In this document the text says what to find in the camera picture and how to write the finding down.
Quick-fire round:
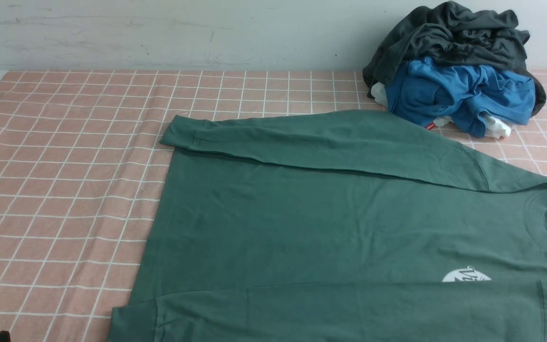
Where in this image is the pink checkered table cloth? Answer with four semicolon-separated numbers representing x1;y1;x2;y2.
0;71;547;342

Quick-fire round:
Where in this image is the dark grey crumpled garment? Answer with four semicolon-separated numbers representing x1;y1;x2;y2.
362;1;547;115

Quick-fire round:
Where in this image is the blue crumpled garment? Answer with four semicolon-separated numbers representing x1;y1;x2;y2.
386;57;536;138

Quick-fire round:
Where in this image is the green long-sleeve top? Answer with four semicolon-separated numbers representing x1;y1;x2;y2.
108;110;547;342

